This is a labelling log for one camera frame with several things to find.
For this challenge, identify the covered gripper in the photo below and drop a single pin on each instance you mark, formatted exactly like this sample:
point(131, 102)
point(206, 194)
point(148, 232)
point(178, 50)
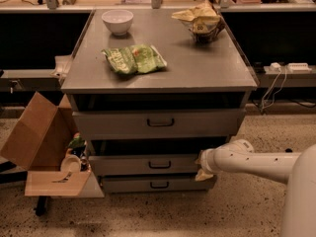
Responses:
point(206, 161)

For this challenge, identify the grey drawer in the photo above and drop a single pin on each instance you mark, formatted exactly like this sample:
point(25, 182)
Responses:
point(160, 183)
point(143, 164)
point(158, 124)

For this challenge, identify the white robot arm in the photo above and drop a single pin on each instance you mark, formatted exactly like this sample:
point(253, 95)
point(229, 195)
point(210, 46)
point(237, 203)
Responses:
point(297, 170)

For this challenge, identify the grey top drawer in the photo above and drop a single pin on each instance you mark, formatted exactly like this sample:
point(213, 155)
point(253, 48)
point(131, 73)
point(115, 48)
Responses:
point(158, 124)

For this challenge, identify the grey drawer cabinet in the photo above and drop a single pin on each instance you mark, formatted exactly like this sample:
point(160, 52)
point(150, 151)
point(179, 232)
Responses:
point(197, 77)

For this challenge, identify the grey bottom drawer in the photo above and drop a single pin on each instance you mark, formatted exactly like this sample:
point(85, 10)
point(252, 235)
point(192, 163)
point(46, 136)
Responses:
point(160, 183)

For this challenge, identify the white power adapter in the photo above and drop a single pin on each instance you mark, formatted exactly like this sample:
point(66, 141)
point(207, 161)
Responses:
point(275, 67)

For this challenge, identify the green chip bag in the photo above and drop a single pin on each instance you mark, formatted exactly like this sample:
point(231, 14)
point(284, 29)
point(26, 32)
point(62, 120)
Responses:
point(134, 59)

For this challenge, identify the white power strip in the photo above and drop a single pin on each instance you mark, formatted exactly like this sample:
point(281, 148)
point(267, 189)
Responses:
point(298, 68)

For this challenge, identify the green item in box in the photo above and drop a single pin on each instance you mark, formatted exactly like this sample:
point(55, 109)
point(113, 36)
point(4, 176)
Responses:
point(77, 141)

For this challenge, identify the yellow brown chip bag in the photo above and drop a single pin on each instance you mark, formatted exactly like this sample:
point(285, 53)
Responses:
point(203, 22)

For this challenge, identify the white cup in box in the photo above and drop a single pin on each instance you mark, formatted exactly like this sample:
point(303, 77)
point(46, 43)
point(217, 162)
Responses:
point(70, 163)

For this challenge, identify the white ceramic bowl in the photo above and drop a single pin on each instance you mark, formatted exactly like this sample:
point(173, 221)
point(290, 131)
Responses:
point(118, 22)

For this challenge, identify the brown cardboard box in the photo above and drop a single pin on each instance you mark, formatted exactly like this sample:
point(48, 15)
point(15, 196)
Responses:
point(38, 144)

